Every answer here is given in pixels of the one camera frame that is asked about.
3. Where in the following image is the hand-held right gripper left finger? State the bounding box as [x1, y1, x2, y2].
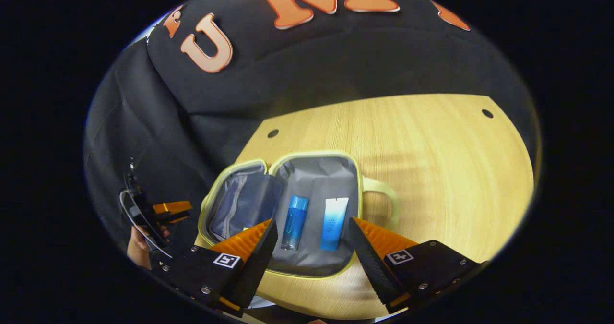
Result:
[150, 217, 279, 317]

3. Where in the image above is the blue white skincare tube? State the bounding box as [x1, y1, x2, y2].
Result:
[319, 197, 350, 252]

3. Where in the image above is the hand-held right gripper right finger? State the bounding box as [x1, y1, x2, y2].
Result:
[348, 217, 485, 315]

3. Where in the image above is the blue skincare bottle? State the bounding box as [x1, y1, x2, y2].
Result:
[280, 195, 310, 252]

